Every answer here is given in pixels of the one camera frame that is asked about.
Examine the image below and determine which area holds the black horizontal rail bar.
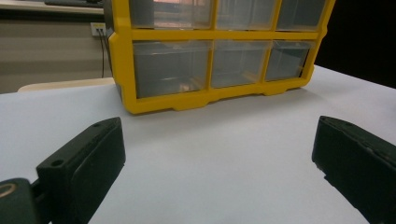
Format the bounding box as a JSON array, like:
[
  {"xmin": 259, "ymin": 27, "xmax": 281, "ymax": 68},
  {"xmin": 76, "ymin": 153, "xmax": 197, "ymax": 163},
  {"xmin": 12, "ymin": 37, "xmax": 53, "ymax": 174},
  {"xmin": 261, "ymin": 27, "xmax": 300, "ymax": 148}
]
[{"xmin": 0, "ymin": 7, "xmax": 106, "ymax": 23}]

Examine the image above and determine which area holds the white wall socket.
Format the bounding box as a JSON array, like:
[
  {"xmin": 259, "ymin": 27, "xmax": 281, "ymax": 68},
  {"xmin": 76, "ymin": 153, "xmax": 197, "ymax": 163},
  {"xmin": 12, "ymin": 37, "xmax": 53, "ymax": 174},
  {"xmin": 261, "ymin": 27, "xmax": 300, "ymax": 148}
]
[{"xmin": 90, "ymin": 21, "xmax": 107, "ymax": 37}]

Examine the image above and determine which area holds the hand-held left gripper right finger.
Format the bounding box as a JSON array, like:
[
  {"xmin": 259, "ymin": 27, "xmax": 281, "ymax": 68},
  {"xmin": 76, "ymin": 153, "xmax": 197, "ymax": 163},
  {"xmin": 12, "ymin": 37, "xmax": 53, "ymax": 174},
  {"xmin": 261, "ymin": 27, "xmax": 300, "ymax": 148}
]
[{"xmin": 311, "ymin": 115, "xmax": 396, "ymax": 224}]

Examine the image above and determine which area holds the grid of clear drawers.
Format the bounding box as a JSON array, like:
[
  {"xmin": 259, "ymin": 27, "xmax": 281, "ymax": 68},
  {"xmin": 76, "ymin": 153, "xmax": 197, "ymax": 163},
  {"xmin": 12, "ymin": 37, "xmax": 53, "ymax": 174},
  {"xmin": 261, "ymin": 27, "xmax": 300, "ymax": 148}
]
[{"xmin": 129, "ymin": 0, "xmax": 326, "ymax": 99}]

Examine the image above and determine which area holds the clear plastic drawer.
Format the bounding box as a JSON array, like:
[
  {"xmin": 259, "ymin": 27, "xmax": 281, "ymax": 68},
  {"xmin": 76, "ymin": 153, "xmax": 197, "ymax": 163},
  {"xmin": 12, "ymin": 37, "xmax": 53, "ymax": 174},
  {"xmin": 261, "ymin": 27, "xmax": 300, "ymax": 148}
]
[{"xmin": 265, "ymin": 39, "xmax": 315, "ymax": 82}]

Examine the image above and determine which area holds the wooden table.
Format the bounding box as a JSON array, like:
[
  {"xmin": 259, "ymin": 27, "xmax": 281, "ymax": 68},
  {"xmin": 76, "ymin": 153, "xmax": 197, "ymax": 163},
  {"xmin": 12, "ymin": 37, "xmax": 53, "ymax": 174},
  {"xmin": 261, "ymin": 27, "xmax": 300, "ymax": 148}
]
[{"xmin": 17, "ymin": 77, "xmax": 116, "ymax": 93}]

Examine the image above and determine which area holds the black curtain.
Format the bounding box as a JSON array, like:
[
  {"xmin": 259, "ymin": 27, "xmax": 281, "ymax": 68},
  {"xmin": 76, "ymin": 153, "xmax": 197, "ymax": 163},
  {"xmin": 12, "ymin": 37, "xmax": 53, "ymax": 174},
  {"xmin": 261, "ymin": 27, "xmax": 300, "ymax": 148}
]
[{"xmin": 313, "ymin": 0, "xmax": 396, "ymax": 90}]

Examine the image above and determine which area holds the yellow black drawer organizer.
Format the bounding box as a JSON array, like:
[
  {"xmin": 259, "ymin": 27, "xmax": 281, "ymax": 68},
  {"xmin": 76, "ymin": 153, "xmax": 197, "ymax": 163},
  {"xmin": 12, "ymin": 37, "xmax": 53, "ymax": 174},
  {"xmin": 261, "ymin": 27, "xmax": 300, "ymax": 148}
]
[{"xmin": 104, "ymin": 0, "xmax": 337, "ymax": 116}]

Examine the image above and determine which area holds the thin black wall cable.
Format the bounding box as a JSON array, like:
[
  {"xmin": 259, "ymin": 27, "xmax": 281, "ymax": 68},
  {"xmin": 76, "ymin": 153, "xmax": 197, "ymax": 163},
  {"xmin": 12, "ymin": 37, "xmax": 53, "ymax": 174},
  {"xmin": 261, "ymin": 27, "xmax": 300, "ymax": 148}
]
[
  {"xmin": 98, "ymin": 29, "xmax": 106, "ymax": 79},
  {"xmin": 101, "ymin": 29, "xmax": 113, "ymax": 74}
]

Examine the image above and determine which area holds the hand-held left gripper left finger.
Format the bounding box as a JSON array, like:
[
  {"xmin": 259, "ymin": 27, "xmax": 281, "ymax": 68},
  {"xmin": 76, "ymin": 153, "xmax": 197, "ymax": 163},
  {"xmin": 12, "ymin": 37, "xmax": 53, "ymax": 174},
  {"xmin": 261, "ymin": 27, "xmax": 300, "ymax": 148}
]
[{"xmin": 31, "ymin": 117, "xmax": 127, "ymax": 224}]

